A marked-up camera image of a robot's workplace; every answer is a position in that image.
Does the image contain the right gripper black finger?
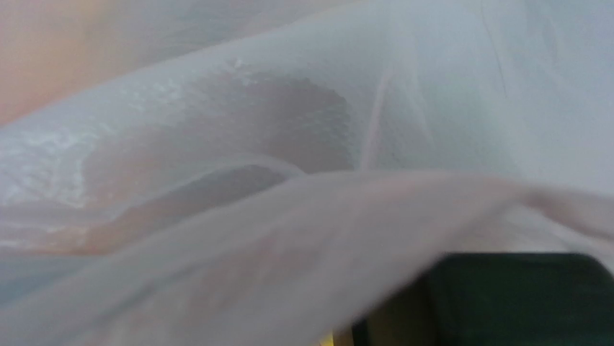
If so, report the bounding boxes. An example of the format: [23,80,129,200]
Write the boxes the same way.
[352,253,613,345]

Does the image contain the pink plastic bag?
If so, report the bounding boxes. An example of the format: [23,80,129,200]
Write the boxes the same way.
[1,1,613,345]

